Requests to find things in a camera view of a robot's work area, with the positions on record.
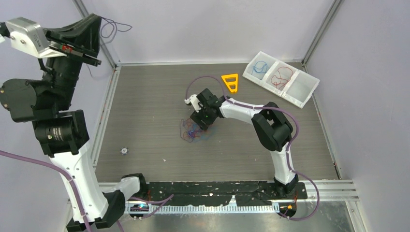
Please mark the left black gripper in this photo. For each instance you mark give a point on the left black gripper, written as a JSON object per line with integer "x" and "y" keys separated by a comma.
{"x": 76, "y": 38}

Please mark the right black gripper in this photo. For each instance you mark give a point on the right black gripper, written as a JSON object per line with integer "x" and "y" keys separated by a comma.
{"x": 197, "y": 117}

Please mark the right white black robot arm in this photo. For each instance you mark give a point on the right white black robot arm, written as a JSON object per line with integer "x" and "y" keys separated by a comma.
{"x": 273, "y": 129}

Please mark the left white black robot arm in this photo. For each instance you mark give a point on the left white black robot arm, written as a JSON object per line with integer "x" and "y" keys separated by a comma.
{"x": 61, "y": 133}

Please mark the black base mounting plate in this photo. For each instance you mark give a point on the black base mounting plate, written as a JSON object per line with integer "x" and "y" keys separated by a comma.
{"x": 245, "y": 193}

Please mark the white three-compartment plastic tray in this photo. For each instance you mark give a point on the white three-compartment plastic tray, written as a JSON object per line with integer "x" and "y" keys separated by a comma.
{"x": 281, "y": 79}

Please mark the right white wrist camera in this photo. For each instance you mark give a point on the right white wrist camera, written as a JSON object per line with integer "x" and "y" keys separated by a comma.
{"x": 194, "y": 102}

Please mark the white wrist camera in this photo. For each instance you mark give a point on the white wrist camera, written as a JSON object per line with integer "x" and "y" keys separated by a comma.
{"x": 28, "y": 37}
{"x": 194, "y": 102}

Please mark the yellow triangular plastic frame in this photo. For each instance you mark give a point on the yellow triangular plastic frame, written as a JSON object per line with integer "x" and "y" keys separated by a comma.
{"x": 231, "y": 82}

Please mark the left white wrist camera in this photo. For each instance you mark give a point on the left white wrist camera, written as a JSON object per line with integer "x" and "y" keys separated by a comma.
{"x": 28, "y": 37}

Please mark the aluminium front rail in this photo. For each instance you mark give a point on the aluminium front rail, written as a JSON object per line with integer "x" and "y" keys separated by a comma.
{"x": 322, "y": 191}

